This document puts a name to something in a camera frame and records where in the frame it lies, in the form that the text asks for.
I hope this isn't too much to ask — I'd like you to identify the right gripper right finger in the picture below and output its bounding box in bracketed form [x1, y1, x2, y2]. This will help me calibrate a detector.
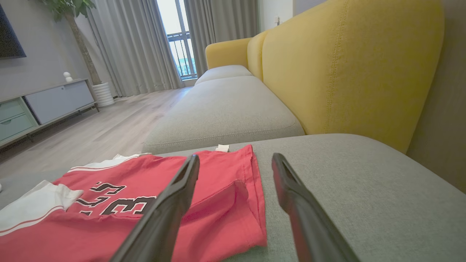
[271, 152, 361, 262]

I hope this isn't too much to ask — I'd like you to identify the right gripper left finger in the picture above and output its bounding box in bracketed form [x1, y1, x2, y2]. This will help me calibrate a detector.
[109, 154, 200, 262]

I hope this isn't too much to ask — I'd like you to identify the red and white jersey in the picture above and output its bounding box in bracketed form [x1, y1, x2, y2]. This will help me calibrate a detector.
[0, 144, 268, 262]

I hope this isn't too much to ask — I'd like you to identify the large grey sofa seat cushion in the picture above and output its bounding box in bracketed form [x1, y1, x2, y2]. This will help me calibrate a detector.
[0, 133, 466, 262]

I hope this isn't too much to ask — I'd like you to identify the white ribbed plant pot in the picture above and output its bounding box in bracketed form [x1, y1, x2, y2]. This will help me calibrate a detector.
[91, 82, 115, 108]

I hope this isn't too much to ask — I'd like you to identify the wide yellow sofa backrest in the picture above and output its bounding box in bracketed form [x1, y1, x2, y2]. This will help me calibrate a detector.
[261, 0, 445, 154]

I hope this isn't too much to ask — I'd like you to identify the grey TV cabinet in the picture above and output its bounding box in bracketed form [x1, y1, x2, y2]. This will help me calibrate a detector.
[0, 78, 100, 148]

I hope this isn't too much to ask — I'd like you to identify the small grey sofa seat cushion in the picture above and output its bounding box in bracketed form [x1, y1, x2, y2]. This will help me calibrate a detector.
[194, 65, 253, 86]

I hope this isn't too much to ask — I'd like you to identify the narrow yellow sofa backrest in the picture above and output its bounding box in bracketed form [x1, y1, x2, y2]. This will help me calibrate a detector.
[247, 30, 272, 82]

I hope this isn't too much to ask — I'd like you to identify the wide grey curtain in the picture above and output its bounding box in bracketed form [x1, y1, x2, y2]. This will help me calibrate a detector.
[86, 0, 184, 98]

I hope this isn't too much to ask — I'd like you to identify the balcony glass door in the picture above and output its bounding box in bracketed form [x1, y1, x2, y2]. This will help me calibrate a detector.
[157, 0, 199, 81]

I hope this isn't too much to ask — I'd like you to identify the yellow sofa armrest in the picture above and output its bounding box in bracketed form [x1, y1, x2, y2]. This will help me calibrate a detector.
[205, 37, 252, 70]

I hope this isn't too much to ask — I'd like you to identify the green indoor tree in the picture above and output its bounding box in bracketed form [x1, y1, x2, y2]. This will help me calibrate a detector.
[40, 0, 102, 86]

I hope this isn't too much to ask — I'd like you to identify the black television screen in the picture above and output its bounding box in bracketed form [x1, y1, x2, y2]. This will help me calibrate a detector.
[0, 4, 27, 59]

